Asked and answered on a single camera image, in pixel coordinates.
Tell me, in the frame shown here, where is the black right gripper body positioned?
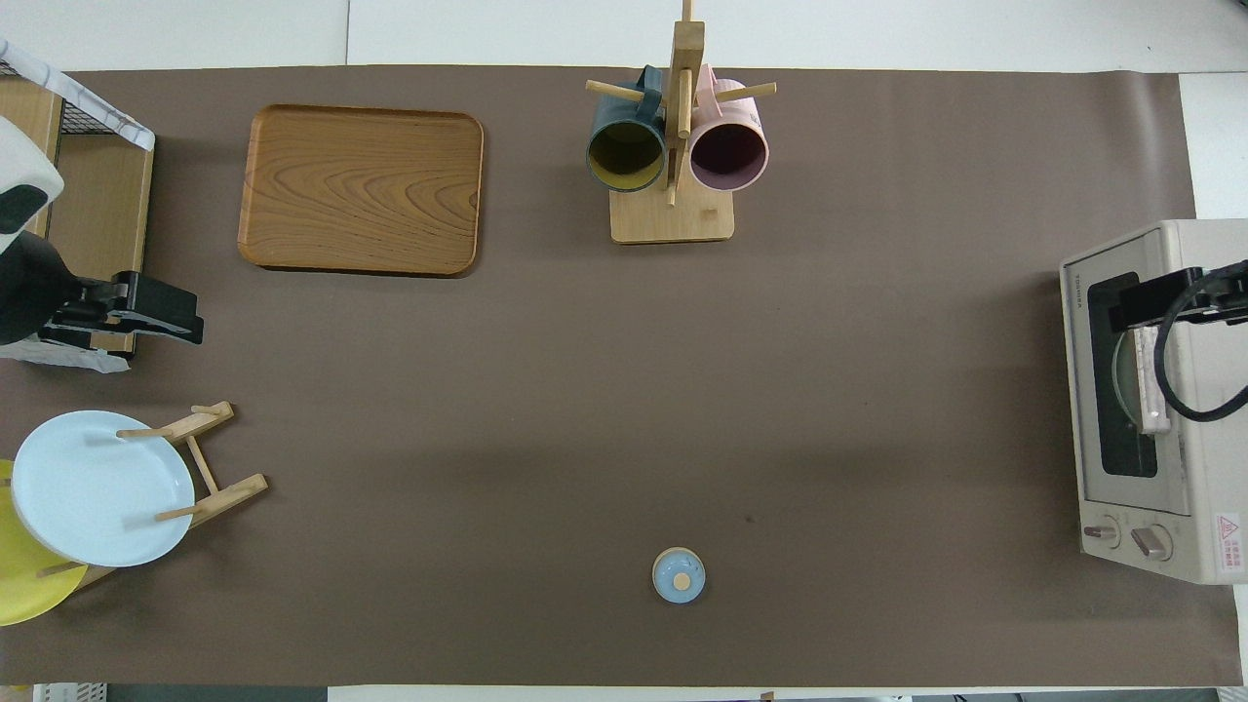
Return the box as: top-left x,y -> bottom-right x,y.
1194,258 -> 1248,328

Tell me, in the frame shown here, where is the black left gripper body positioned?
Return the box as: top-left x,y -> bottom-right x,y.
0,232 -> 133,349

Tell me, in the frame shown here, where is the beige toaster oven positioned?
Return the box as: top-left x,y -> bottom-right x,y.
1060,219 -> 1248,586

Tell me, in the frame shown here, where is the light blue plate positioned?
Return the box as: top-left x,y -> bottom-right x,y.
11,410 -> 196,568

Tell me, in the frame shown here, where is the wooden plate rack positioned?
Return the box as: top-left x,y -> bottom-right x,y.
37,401 -> 269,591

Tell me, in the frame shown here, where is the white checkered cloth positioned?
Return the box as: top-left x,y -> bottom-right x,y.
0,37 -> 155,374

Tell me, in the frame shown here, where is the wooden serving tray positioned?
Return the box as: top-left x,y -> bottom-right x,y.
237,104 -> 486,278

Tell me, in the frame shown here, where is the yellow plate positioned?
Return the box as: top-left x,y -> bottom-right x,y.
0,458 -> 89,627

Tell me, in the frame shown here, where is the pink mug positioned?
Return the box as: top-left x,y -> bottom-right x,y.
688,65 -> 770,192

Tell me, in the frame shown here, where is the brown table mat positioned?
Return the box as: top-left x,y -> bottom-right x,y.
0,66 -> 1244,686

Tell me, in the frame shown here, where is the wooden mug tree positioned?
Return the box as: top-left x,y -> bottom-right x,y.
585,0 -> 778,244

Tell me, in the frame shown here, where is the dark blue mug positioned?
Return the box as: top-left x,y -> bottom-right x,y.
586,65 -> 668,193

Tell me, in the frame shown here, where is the blue lid with wooden knob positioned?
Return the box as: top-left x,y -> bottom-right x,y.
651,547 -> 707,605

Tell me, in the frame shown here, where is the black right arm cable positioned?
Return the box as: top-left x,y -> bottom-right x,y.
1153,261 -> 1248,423

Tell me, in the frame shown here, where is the wire shelf with wooden boards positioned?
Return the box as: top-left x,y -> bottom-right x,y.
0,58 -> 155,357

